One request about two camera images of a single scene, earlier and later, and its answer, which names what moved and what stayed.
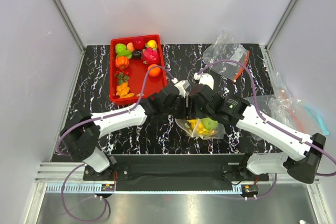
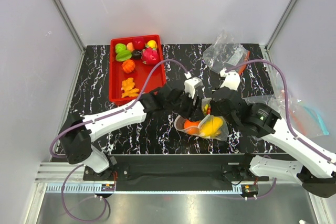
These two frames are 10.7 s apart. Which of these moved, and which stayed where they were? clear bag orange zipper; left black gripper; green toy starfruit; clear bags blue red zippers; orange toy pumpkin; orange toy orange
Moved: orange toy pumpkin; orange toy orange
Stayed: clear bags blue red zippers; green toy starfruit; clear bag orange zipper; left black gripper
